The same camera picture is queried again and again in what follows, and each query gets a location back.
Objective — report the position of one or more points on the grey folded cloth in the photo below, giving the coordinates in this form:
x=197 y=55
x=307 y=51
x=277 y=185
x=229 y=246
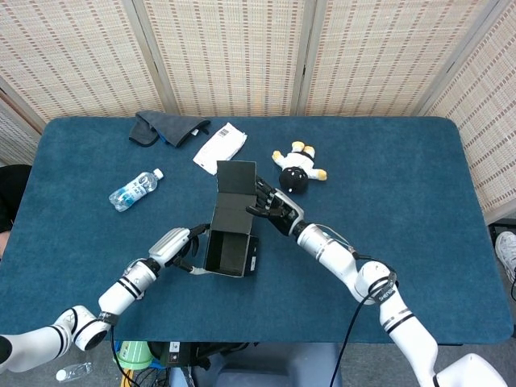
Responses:
x=173 y=129

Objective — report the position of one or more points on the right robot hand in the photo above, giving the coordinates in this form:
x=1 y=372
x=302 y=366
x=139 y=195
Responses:
x=282 y=211

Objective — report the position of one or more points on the green plastic cup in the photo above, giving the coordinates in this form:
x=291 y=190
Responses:
x=133 y=354

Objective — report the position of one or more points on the woven bamboo screen panel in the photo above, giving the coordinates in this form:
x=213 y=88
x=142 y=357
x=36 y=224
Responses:
x=383 y=56
x=80 y=56
x=492 y=121
x=234 y=56
x=12 y=137

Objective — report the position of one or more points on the white wet wipes pack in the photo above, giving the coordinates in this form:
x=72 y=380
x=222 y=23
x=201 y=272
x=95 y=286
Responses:
x=219 y=149

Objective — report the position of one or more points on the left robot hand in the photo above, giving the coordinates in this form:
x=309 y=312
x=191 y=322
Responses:
x=169 y=246

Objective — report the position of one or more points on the black and white plush doll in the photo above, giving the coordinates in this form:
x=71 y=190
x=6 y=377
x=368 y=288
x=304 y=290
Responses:
x=296 y=165

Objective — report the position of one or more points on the blue felt table cover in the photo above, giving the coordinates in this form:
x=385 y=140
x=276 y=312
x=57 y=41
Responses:
x=403 y=181

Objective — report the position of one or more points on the person in black clothing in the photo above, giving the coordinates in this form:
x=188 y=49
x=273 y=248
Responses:
x=14 y=193

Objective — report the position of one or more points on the crushed clear plastic bottle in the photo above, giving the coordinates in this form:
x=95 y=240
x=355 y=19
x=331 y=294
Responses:
x=74 y=371

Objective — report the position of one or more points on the black cardboard box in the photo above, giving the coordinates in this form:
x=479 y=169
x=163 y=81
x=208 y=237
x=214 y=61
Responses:
x=234 y=213

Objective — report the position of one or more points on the clear plastic water bottle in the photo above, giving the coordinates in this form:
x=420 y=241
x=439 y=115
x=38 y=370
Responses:
x=135 y=189

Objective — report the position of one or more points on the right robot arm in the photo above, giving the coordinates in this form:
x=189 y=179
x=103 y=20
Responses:
x=363 y=274

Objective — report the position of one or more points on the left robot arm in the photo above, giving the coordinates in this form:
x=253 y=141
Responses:
x=121 y=294

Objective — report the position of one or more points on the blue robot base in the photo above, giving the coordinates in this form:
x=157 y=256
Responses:
x=274 y=367

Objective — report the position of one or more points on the black box with white label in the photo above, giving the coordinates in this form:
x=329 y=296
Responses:
x=177 y=359

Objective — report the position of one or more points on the white sneaker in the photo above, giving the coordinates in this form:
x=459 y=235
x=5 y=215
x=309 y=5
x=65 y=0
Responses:
x=506 y=250

